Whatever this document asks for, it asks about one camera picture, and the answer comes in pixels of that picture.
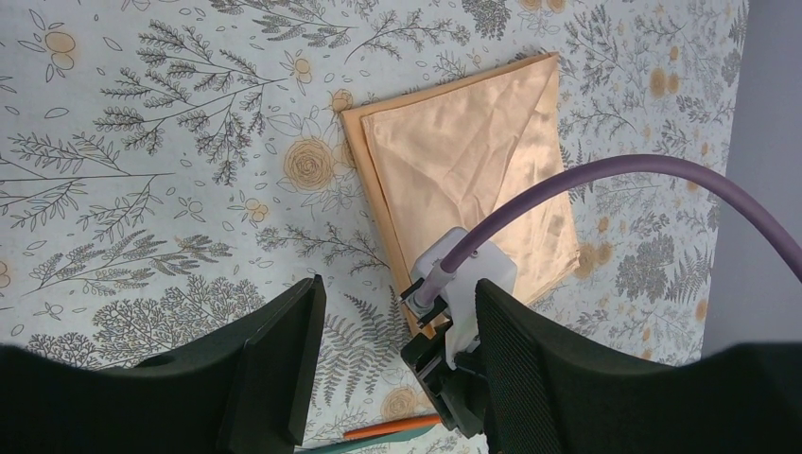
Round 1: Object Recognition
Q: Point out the orange cloth napkin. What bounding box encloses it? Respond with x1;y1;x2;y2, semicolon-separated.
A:
339;51;582;337

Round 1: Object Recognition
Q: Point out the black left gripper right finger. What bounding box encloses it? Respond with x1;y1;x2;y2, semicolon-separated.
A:
476;279;801;453

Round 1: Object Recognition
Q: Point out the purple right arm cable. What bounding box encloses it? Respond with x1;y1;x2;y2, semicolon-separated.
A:
416;153;802;308

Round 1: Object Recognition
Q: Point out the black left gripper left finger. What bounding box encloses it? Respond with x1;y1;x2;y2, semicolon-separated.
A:
1;275;326;453

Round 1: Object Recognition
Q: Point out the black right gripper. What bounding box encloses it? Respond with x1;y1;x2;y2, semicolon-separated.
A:
401;332;489;438

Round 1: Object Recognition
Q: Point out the teal plastic knife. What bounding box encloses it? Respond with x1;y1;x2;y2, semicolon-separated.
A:
295;427;433;454

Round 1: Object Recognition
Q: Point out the floral patterned tablecloth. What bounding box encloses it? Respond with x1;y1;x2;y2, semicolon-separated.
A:
1;1;750;447

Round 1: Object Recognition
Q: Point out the orange plastic fork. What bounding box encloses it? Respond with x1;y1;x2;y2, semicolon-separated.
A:
343;414;441;440

